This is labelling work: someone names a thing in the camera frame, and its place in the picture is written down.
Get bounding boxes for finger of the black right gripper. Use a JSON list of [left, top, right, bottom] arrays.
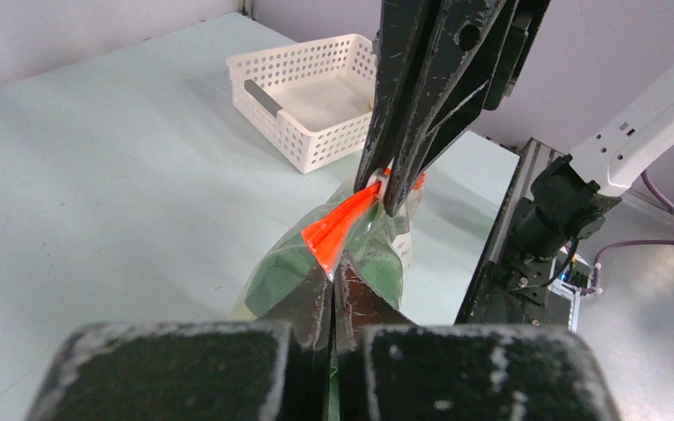
[[383, 1, 515, 216], [354, 1, 430, 191]]

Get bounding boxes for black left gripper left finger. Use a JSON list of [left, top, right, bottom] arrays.
[[26, 266, 333, 420]]

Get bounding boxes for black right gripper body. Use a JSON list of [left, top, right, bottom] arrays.
[[484, 0, 550, 111]]

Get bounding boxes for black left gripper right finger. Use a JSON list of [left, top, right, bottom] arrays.
[[334, 253, 620, 420]]

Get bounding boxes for green bok choy toy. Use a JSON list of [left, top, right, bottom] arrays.
[[245, 215, 405, 319]]

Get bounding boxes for clear zip bag orange zipper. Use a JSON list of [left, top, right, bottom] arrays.
[[231, 176, 425, 320]]

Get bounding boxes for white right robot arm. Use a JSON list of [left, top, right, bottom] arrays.
[[355, 1, 674, 324]]

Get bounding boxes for white perforated plastic basket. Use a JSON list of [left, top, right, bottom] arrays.
[[226, 34, 378, 174]]

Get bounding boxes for aluminium frame profile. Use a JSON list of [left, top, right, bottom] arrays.
[[473, 138, 563, 281]]

